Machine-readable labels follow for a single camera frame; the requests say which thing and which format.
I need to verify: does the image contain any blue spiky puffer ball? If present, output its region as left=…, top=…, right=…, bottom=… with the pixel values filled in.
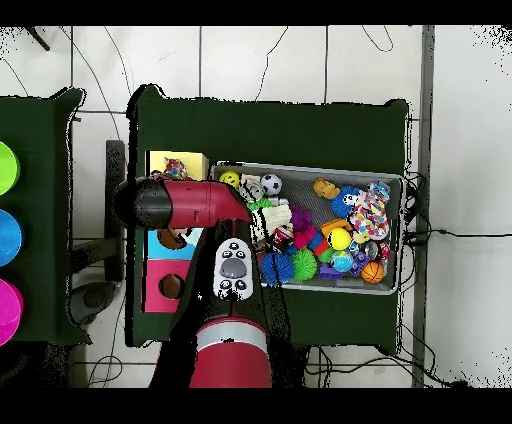
left=259, top=251, right=296, bottom=287
left=330, top=185, right=361, bottom=219

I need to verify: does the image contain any polka dot cloth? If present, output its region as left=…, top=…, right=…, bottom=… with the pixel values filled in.
left=161, top=157, right=193, bottom=181

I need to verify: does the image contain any shallow mesh bin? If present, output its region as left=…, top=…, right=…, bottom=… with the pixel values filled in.
left=209, top=159, right=405, bottom=297

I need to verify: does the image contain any wooden box with three holes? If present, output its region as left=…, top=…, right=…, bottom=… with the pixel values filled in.
left=141, top=149, right=210, bottom=314

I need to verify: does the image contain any cream waffle cloth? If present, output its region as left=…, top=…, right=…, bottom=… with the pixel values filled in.
left=249, top=203, right=293, bottom=241

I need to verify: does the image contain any small soccer ball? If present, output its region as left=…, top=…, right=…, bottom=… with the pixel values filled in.
left=260, top=172, right=284, bottom=197

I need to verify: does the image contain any yellow smiley ball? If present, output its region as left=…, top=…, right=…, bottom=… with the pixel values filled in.
left=218, top=170, right=241, bottom=189

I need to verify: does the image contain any brown plush toy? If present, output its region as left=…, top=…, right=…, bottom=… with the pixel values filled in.
left=312, top=177, right=341, bottom=200

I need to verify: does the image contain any dark green table cloth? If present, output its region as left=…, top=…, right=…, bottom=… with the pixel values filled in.
left=0, top=87, right=92, bottom=347
left=125, top=83, right=410, bottom=355

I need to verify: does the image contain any yellow tennis ball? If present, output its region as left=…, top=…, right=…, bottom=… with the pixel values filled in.
left=326, top=227, right=353, bottom=252

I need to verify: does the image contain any confetti print cloth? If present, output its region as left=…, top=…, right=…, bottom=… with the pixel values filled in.
left=348, top=189, right=391, bottom=241

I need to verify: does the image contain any small orange basketball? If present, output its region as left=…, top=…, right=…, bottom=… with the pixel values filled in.
left=360, top=261, right=386, bottom=285

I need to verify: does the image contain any black chair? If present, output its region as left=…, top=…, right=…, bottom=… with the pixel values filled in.
left=65, top=139, right=127, bottom=327

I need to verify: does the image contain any bright blue disc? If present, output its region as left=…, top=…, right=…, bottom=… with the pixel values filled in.
left=0, top=208, right=24, bottom=268

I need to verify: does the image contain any bright green disc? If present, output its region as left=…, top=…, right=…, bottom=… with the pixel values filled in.
left=0, top=140, right=21, bottom=197

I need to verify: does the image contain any bright pink disc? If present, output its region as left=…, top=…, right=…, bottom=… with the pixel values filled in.
left=0, top=277, right=24, bottom=348

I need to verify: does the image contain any black rod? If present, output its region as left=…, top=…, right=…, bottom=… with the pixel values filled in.
left=23, top=25, right=52, bottom=52

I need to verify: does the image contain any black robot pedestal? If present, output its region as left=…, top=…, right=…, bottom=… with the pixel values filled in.
left=279, top=343, right=311, bottom=389

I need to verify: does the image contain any black power cable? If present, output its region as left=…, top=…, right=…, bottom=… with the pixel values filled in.
left=403, top=228, right=512, bottom=246

